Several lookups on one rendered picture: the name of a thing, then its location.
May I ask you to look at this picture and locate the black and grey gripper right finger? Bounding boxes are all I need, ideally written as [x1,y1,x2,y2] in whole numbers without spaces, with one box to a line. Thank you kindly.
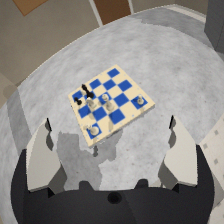
[158,115,215,224]

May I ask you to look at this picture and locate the blue and cream chessboard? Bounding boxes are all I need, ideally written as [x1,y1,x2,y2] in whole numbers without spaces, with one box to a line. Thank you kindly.
[68,64,155,147]

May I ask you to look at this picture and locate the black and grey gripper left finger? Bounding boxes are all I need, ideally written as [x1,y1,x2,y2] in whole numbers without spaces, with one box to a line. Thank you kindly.
[10,118,67,224]

